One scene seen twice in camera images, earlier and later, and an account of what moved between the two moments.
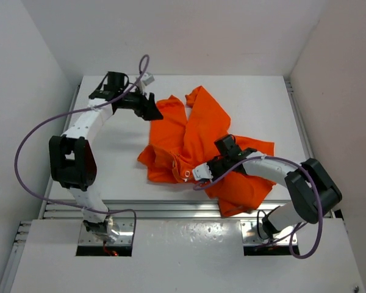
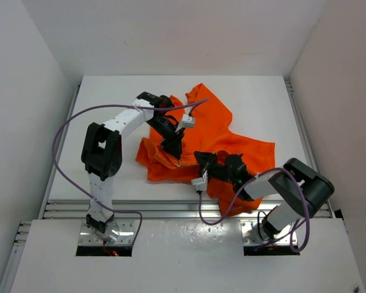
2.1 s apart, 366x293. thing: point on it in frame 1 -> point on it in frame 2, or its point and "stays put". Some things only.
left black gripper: (146, 107) -> (171, 144)
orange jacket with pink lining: (195, 138) stays put
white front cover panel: (186, 256) stays put
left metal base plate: (124, 238) stays put
